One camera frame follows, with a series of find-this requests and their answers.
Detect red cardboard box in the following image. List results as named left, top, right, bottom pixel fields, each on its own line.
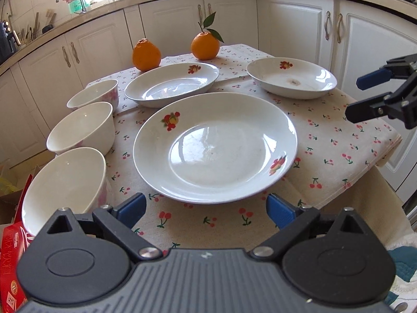
left=1, top=174, right=34, bottom=312

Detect white bowl pink flowers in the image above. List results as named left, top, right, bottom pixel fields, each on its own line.
left=22, top=147, right=114, bottom=236
left=47, top=102, right=115, bottom=155
left=66, top=79, right=119, bottom=112

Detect white plate with fruit print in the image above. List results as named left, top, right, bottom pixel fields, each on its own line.
left=247, top=57, right=337, bottom=100

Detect white kitchen cabinets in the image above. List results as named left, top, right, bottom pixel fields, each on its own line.
left=0, top=0, right=417, bottom=203

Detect white plate fruit print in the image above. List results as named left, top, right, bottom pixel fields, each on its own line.
left=124, top=62, right=220, bottom=109
left=132, top=92, right=298, bottom=204

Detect bumpy orange without leaf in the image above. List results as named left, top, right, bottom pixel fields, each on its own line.
left=132, top=38, right=162, bottom=72

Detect orange with green leaves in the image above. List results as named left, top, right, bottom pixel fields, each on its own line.
left=191, top=12, right=224, bottom=61

